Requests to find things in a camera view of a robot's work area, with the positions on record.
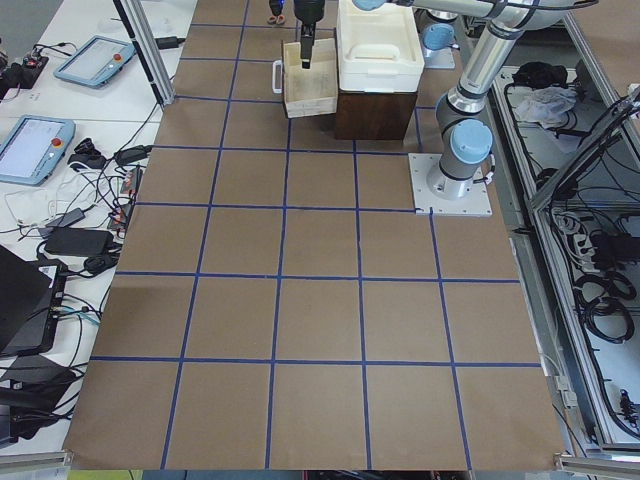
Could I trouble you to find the orange grey scissors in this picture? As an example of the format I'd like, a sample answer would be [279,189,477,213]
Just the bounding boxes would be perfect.
[267,15,286,25]

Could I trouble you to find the lower blue teach pendant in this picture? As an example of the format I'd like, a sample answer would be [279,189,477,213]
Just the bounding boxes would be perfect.
[1,115,76,186]

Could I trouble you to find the black power adapter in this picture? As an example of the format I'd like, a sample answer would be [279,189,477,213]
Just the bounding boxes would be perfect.
[44,227,114,257]

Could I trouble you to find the dark brown drawer cabinet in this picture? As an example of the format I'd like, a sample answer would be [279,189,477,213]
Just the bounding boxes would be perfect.
[334,90,418,140]

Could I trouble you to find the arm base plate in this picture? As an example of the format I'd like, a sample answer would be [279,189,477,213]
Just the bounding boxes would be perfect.
[408,153,493,217]
[420,23,458,70]

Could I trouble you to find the aluminium frame post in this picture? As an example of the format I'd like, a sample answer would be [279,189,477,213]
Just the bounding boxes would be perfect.
[113,0,175,107]

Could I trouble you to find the black laptop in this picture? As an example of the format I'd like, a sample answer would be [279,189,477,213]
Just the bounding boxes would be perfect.
[1,247,67,358]

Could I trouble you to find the white plastic tray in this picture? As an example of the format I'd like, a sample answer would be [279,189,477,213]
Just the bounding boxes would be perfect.
[336,1,424,93]

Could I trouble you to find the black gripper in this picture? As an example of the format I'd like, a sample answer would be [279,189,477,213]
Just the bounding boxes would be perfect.
[293,0,324,69]
[269,0,284,15]

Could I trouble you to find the upper blue teach pendant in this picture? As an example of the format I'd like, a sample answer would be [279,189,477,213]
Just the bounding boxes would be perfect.
[54,35,136,88]

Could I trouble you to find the blue teach pendant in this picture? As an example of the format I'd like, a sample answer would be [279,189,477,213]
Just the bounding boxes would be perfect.
[1,115,76,186]
[54,35,136,88]

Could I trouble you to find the wooden drawer white handle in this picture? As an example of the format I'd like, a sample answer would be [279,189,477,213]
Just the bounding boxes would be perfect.
[271,38,338,119]

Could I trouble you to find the white cloth bundle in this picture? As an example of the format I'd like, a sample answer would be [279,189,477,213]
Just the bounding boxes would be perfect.
[514,86,578,129]

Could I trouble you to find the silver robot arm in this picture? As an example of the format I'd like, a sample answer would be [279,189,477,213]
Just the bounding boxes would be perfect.
[394,0,595,201]

